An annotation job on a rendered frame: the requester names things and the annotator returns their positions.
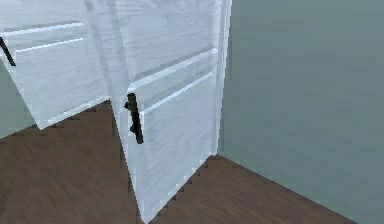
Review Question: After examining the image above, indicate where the white panelled room door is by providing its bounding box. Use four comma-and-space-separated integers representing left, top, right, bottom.
83, 0, 233, 224
0, 0, 111, 131

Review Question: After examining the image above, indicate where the black door handle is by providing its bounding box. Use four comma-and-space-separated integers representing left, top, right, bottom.
0, 36, 17, 67
123, 92, 145, 145

